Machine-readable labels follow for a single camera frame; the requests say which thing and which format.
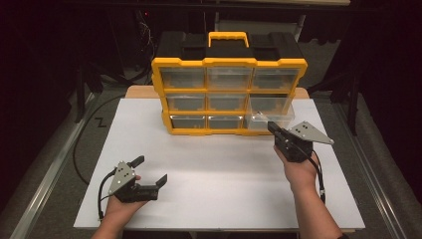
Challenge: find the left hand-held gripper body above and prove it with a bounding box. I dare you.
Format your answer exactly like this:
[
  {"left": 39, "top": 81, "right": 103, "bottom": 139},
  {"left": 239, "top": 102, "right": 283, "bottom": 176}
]
[{"left": 107, "top": 160, "right": 160, "bottom": 204}]

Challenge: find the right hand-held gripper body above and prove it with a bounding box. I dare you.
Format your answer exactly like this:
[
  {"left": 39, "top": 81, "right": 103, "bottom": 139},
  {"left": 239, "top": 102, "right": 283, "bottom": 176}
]
[{"left": 274, "top": 120, "right": 335, "bottom": 163}]

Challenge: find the clear plastic storage drawer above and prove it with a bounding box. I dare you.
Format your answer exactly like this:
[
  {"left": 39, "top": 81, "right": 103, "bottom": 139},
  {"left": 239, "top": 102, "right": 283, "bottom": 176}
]
[{"left": 244, "top": 103, "right": 296, "bottom": 131}]

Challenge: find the yellow black drawer organizer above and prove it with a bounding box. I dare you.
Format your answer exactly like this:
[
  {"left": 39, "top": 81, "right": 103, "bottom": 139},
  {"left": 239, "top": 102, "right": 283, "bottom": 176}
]
[{"left": 151, "top": 31, "right": 309, "bottom": 136}]

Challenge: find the person's right hand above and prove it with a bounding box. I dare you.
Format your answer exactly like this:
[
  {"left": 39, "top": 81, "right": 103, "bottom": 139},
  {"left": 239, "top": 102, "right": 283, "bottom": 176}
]
[{"left": 273, "top": 147, "right": 321, "bottom": 193}]

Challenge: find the person's left hand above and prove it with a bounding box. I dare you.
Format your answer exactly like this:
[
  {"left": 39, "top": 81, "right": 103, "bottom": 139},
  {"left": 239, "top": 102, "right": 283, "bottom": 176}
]
[{"left": 103, "top": 196, "right": 147, "bottom": 227}]

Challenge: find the white table board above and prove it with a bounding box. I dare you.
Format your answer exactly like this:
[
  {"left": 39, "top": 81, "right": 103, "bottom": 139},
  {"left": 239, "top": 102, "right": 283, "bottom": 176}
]
[{"left": 73, "top": 98, "right": 366, "bottom": 231}]

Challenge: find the grid of clear plastic drawers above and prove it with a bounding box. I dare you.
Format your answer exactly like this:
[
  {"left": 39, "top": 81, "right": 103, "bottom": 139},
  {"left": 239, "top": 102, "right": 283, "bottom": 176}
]
[{"left": 158, "top": 67, "right": 302, "bottom": 130}]

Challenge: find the black metal stand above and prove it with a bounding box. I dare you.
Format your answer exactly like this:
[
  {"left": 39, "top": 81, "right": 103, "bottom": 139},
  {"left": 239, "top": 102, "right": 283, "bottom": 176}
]
[
  {"left": 74, "top": 63, "right": 104, "bottom": 123},
  {"left": 331, "top": 66, "right": 363, "bottom": 137}
]

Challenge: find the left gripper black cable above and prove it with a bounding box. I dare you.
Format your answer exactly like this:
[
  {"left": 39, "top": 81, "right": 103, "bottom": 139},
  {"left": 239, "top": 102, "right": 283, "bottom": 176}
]
[{"left": 98, "top": 168, "right": 118, "bottom": 221}]

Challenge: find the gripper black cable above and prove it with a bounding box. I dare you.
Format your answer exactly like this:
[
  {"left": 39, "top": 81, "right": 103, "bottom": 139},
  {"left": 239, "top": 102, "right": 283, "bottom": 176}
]
[
  {"left": 98, "top": 168, "right": 118, "bottom": 221},
  {"left": 298, "top": 145, "right": 327, "bottom": 204}
]

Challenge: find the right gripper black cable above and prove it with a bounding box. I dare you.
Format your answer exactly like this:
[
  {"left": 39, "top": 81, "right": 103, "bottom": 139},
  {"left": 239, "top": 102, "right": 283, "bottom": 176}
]
[{"left": 298, "top": 145, "right": 327, "bottom": 204}]

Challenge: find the long black floor cable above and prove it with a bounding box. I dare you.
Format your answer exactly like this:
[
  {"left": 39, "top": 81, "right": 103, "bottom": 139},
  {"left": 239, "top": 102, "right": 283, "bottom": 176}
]
[{"left": 73, "top": 94, "right": 127, "bottom": 185}]

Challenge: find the aluminium floor rail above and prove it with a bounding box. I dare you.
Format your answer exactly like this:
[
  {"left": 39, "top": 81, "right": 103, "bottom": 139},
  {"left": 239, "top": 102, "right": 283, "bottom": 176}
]
[
  {"left": 9, "top": 93, "right": 98, "bottom": 239},
  {"left": 334, "top": 103, "right": 410, "bottom": 239}
]

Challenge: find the bundle of background cables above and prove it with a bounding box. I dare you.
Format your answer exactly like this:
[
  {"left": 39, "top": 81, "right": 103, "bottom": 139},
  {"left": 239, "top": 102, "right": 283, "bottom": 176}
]
[{"left": 134, "top": 9, "right": 157, "bottom": 84}]

